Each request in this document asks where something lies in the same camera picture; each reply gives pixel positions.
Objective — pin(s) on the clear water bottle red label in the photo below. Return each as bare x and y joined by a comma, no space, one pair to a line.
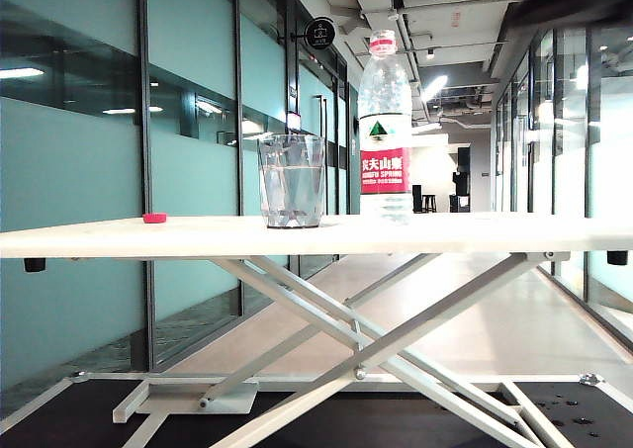
386,171

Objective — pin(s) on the red bottle cap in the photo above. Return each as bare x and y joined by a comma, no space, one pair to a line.
154,218

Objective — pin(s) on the clear faceted plastic cup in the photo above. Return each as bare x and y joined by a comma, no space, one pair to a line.
292,191

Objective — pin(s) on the dark blue counter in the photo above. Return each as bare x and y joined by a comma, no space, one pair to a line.
417,200

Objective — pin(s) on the black bar stool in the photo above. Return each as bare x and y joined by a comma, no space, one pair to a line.
429,204

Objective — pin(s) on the round black hanging sign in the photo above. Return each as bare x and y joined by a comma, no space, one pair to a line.
320,33

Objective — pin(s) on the black base platform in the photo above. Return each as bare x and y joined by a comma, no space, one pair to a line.
346,421

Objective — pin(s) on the black rubber table foot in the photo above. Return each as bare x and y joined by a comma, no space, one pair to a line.
617,257
34,264

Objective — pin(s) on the white scissor table frame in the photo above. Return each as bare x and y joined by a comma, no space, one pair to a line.
377,353

